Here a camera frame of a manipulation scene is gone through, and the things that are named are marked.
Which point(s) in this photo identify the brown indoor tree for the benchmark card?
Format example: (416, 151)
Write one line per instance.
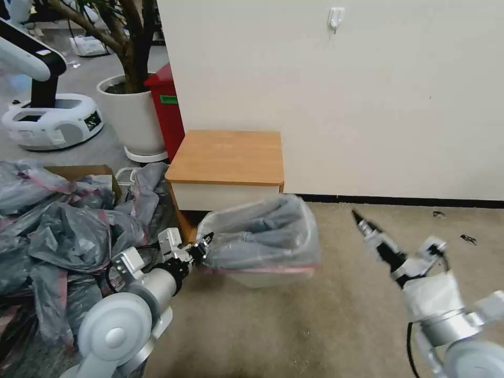
(126, 43)

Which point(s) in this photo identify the wood-topped white cabinet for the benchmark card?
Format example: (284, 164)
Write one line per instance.
(228, 161)

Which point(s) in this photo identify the white plastic basket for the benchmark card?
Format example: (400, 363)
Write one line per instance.
(125, 175)

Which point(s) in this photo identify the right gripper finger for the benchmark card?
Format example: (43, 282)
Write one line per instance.
(360, 224)
(372, 229)

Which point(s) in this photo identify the white wheeled robot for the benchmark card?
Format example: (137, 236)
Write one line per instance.
(47, 118)

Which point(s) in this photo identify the white plastic trash can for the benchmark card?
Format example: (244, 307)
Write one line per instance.
(275, 275)

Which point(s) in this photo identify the white paper package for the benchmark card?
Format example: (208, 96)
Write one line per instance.
(88, 45)

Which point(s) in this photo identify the black baseboard strip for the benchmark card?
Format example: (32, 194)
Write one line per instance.
(393, 201)

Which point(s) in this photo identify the brown cardboard box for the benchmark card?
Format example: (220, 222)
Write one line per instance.
(98, 173)

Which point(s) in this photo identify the red metal bin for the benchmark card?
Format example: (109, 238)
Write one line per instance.
(167, 114)

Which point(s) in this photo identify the white round plant pot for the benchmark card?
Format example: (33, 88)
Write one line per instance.
(130, 118)

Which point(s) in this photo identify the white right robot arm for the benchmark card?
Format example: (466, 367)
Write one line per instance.
(433, 299)

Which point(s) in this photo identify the white wall hook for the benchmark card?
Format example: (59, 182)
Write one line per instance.
(335, 19)

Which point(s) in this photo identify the white pot saucer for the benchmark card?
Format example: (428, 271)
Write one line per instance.
(145, 156)

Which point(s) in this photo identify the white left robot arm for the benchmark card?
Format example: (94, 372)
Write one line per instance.
(118, 327)

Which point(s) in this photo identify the small dark floor scrap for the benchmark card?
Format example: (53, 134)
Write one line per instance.
(468, 238)
(440, 215)

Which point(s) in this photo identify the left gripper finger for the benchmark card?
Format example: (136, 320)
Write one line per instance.
(204, 239)
(201, 252)

